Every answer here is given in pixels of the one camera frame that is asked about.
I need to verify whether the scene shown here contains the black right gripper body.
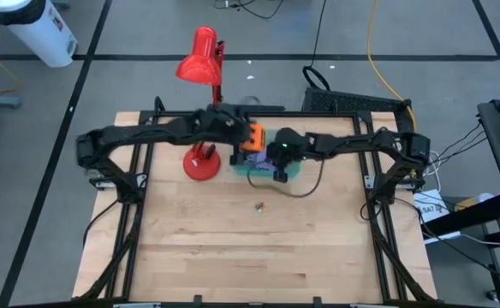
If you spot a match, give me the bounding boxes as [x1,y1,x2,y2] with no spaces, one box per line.
[267,127,309,163]

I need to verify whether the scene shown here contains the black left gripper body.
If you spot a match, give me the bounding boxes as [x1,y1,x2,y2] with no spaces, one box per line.
[198,104,251,145]

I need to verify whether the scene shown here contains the large orange foam die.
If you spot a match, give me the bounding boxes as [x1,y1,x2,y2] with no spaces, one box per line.
[240,122,267,153]

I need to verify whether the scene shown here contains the large purple foam die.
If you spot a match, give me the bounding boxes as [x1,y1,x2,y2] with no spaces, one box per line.
[248,151,277,173]

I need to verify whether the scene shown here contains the teal translucent plastic bin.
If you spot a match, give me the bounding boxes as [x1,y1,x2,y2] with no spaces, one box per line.
[231,127,303,177]

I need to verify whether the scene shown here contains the red desk lamp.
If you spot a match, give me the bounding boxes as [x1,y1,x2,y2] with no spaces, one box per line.
[175,26,226,181]

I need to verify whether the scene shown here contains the black perforated computer case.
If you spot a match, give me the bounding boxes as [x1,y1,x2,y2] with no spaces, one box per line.
[301,87,406,115]

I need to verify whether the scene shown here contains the white printed box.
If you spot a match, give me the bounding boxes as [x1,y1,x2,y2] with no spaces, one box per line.
[413,188,463,245]

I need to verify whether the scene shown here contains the white cylindrical air purifier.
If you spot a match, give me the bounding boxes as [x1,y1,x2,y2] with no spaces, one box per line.
[0,0,79,68]

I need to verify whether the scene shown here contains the brown loose cable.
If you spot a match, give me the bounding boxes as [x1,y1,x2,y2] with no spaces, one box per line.
[246,158,324,199]

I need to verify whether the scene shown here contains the black looped power cable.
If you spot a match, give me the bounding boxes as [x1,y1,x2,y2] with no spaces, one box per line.
[301,0,331,92]

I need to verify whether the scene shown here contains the black floor cables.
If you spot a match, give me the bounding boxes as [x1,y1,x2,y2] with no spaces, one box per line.
[213,0,286,21]

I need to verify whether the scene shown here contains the yellow hanging cable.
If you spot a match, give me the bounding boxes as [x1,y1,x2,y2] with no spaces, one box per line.
[365,0,417,132]

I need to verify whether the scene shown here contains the white cable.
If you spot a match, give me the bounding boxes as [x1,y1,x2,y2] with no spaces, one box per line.
[424,148,443,194]

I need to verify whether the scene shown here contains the black arm base cable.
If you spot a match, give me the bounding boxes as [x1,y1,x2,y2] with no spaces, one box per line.
[81,197,122,248]

